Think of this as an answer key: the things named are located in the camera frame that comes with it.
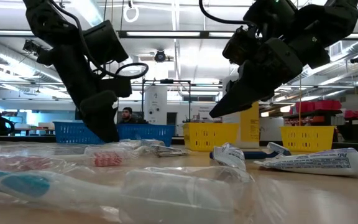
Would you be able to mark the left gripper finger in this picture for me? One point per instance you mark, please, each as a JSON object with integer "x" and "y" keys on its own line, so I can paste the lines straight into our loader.
{"x": 99, "y": 102}
{"x": 106, "y": 130}

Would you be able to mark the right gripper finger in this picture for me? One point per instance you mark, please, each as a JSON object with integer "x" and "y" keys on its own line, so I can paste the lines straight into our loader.
{"x": 241, "y": 104}
{"x": 244, "y": 87}

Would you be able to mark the red white toothbrush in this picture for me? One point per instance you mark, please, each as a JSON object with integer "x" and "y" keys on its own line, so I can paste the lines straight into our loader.
{"x": 107, "y": 159}

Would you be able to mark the yellow plastic basket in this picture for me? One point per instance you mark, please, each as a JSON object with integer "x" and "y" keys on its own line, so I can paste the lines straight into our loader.
{"x": 210, "y": 137}
{"x": 306, "y": 138}

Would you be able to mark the clear toothbrush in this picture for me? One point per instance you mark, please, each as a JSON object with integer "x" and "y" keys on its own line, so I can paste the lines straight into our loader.
{"x": 166, "y": 151}

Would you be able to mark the white toothpaste tube blue print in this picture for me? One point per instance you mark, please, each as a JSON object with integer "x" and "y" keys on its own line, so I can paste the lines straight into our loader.
{"x": 315, "y": 162}

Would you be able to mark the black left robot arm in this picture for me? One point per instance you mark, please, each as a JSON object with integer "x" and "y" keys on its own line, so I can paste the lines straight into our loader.
{"x": 51, "y": 21}

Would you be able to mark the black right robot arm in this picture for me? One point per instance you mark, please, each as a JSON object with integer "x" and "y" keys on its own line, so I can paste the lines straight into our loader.
{"x": 331, "y": 28}

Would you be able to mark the white yellow wipes canister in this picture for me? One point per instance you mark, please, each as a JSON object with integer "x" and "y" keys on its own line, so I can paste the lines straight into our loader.
{"x": 250, "y": 124}

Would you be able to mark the blue plastic basket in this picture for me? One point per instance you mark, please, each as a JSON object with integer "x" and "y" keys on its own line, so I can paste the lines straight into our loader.
{"x": 148, "y": 133}
{"x": 70, "y": 133}

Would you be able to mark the black ceiling spotlight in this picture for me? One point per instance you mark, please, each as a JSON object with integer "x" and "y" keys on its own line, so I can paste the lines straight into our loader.
{"x": 30, "y": 46}

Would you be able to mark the white background table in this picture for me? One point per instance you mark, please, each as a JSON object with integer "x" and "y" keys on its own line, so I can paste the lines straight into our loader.
{"x": 45, "y": 125}

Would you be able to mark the black storage shelf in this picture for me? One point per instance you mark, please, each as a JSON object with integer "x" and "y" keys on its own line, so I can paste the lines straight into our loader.
{"x": 322, "y": 111}

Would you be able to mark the small red storage bin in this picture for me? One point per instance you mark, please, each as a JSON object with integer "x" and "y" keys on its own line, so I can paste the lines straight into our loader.
{"x": 352, "y": 114}

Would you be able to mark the teal white wrapped toothbrush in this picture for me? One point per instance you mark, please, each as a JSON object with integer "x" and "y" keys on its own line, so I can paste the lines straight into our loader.
{"x": 26, "y": 185}

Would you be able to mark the black office chair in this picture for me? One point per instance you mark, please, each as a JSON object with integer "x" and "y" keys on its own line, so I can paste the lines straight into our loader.
{"x": 353, "y": 133}

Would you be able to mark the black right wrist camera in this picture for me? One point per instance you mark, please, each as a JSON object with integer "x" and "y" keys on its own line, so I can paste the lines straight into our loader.
{"x": 241, "y": 46}

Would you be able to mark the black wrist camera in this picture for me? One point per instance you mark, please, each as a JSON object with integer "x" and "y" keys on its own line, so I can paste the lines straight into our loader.
{"x": 241, "y": 46}
{"x": 104, "y": 43}

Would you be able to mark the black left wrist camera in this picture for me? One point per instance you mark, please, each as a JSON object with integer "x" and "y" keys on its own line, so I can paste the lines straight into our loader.
{"x": 104, "y": 43}

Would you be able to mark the silver air duct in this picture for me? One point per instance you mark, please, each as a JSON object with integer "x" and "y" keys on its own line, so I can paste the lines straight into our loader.
{"x": 11, "y": 60}
{"x": 356, "y": 46}
{"x": 89, "y": 9}

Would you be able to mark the black metal frame stand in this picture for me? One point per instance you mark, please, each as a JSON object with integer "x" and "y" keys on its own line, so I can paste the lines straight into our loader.
{"x": 166, "y": 81}

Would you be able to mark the black ceiling camera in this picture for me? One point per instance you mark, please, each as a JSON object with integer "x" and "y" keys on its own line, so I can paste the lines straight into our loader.
{"x": 159, "y": 56}

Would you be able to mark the black dome camera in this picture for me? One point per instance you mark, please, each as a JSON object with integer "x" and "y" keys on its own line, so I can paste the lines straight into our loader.
{"x": 357, "y": 59}

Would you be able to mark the black aluminium table frame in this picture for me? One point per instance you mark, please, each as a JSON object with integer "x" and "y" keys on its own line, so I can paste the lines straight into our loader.
{"x": 26, "y": 138}

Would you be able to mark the ceiling light rail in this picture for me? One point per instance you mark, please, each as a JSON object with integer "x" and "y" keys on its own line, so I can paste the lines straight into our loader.
{"x": 163, "y": 34}

